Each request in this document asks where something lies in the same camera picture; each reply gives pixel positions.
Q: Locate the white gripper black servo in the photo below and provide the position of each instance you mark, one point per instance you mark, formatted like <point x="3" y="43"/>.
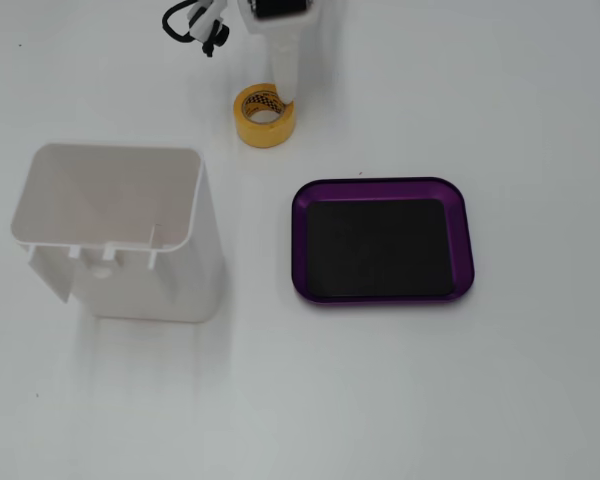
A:
<point x="280" y="31"/>

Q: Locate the yellow masking tape roll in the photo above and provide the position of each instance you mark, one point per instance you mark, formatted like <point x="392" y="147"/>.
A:
<point x="265" y="135"/>

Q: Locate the white plastic box container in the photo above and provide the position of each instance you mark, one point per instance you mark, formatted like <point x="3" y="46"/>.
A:
<point x="145" y="285"/>

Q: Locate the purple metal tray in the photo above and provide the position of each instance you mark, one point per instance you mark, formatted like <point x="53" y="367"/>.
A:
<point x="300" y="235"/>

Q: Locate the black tray pad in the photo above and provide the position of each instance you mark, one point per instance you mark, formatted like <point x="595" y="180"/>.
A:
<point x="380" y="250"/>

